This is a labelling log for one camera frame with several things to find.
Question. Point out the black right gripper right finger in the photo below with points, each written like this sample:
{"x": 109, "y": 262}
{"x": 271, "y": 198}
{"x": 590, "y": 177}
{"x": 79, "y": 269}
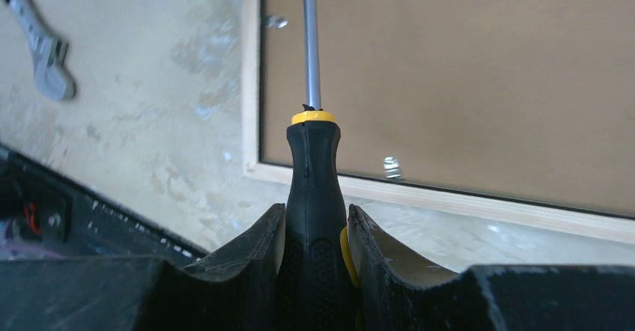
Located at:
{"x": 403, "y": 290}

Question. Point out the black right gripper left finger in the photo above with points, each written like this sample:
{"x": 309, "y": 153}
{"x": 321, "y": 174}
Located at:
{"x": 232, "y": 288}

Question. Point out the yellow black flathead screwdriver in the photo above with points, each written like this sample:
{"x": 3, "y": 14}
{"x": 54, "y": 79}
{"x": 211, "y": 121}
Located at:
{"x": 314, "y": 287}

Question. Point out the black wooden picture frame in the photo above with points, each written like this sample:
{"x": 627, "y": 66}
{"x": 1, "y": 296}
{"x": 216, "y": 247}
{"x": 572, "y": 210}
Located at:
{"x": 510, "y": 110}

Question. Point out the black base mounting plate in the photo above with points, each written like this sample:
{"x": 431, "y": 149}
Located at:
{"x": 47, "y": 215}

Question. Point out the red handled adjustable wrench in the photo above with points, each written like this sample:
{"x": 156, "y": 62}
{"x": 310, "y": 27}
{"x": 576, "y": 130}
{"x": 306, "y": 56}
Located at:
{"x": 48, "y": 52}

